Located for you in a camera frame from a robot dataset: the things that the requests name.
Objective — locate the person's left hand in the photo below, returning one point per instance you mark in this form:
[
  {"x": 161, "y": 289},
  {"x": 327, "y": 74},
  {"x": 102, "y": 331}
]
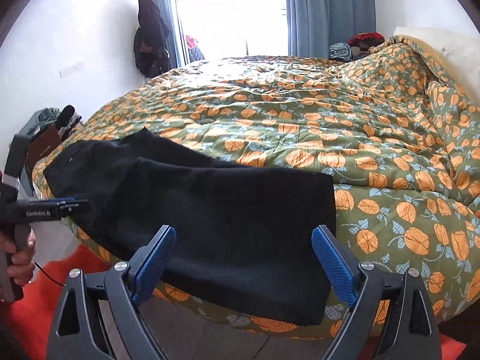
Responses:
[{"x": 21, "y": 267}]

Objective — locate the blue grey curtain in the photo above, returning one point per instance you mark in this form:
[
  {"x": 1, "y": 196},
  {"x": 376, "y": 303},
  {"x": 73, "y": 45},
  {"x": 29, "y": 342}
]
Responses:
[{"x": 216, "y": 29}]

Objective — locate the green orange patterned bedspread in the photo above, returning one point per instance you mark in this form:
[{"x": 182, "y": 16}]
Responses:
[{"x": 396, "y": 130}]

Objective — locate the red dark clothes pile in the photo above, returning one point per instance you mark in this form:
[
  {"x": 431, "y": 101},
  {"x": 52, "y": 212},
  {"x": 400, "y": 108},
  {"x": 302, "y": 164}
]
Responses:
[{"x": 356, "y": 48}]

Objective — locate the grey clothes pile on nightstand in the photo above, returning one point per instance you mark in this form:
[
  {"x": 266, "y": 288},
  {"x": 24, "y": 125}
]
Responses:
[{"x": 64, "y": 121}]

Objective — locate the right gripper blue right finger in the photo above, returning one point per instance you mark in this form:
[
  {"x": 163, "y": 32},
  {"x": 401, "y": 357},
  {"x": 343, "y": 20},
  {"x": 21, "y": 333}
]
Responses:
[{"x": 343, "y": 270}]

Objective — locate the black pants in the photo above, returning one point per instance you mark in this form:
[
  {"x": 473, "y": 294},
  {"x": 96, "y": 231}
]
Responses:
[{"x": 243, "y": 232}]

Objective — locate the white wall switch plate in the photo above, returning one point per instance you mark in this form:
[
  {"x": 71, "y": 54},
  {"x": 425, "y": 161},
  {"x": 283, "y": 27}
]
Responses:
[{"x": 69, "y": 70}]

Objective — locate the dark clothes hanging on wall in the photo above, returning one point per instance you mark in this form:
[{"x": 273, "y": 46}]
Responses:
[{"x": 150, "y": 44}]

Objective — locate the brown wooden nightstand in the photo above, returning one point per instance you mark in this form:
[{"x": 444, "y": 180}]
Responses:
[{"x": 42, "y": 145}]

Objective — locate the red fuzzy rug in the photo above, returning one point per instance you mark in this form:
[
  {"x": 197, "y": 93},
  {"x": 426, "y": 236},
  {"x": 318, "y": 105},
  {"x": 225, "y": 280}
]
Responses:
[{"x": 178, "y": 321}]

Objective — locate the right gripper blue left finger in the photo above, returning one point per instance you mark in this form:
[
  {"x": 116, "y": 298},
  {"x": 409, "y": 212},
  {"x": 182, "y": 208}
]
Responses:
[{"x": 148, "y": 263}]

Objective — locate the cream pillow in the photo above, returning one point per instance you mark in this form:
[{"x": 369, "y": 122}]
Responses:
[{"x": 460, "y": 51}]

